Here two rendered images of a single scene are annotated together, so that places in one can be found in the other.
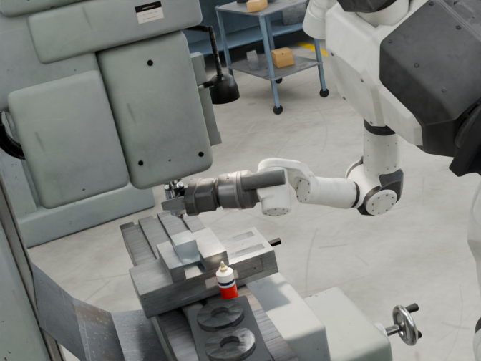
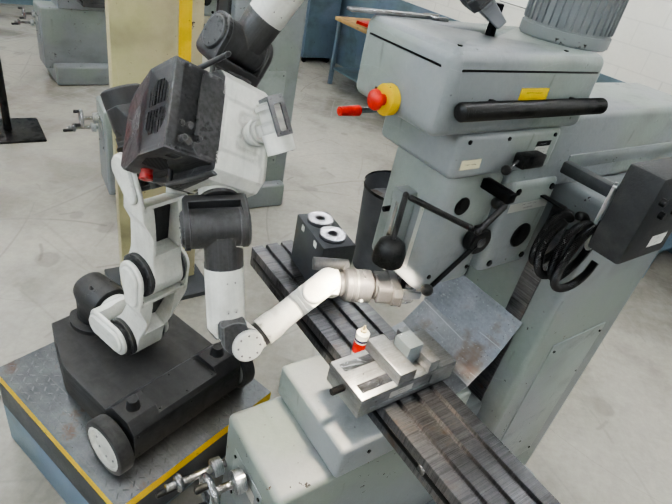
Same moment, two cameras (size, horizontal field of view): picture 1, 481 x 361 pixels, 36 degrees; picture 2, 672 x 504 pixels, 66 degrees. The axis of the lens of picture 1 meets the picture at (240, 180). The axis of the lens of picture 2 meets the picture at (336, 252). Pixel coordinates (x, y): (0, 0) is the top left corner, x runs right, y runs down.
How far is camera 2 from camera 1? 2.57 m
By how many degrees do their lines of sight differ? 119
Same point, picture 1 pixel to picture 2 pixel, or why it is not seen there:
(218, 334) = (328, 222)
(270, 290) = (336, 412)
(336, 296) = (279, 479)
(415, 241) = not seen: outside the picture
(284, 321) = (315, 372)
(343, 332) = (269, 426)
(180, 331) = (383, 329)
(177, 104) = not seen: hidden behind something
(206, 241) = (392, 353)
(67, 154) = not seen: hidden behind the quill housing
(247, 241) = (360, 378)
